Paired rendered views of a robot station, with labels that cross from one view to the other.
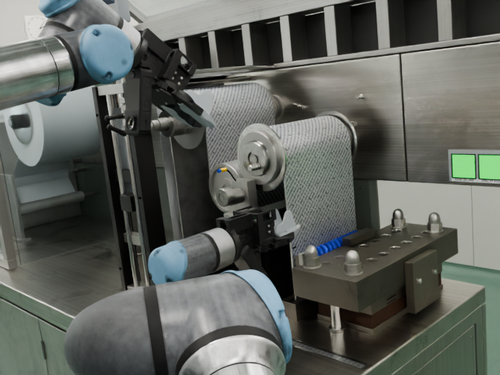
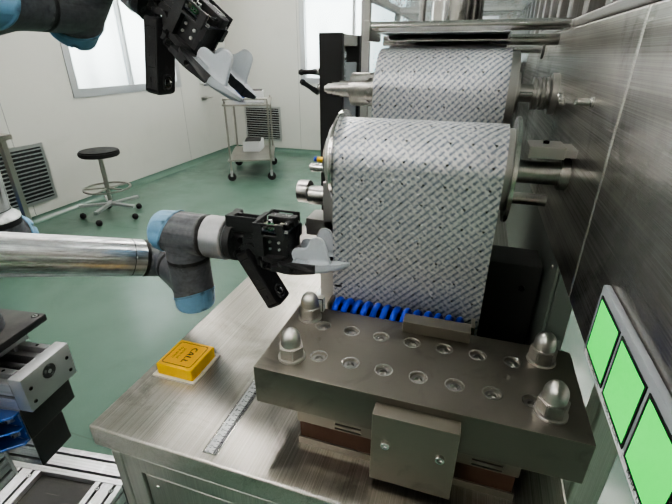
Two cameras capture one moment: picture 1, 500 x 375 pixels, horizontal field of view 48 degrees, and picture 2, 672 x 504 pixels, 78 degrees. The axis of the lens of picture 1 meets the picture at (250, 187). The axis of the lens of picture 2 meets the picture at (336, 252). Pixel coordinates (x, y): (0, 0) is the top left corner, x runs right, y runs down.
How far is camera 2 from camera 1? 1.07 m
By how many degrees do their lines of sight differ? 60
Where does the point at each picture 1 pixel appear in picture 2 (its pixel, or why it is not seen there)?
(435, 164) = (592, 299)
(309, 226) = (370, 272)
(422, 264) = (402, 429)
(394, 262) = (349, 389)
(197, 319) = not seen: outside the picture
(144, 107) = (149, 63)
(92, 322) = not seen: outside the picture
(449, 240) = (548, 447)
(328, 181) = (425, 228)
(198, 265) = (172, 243)
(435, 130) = (616, 226)
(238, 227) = (238, 227)
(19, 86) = not seen: outside the picture
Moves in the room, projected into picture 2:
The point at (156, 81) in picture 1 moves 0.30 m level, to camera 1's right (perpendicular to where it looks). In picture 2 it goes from (165, 33) to (217, 19)
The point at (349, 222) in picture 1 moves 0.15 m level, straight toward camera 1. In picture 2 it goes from (463, 301) to (372, 320)
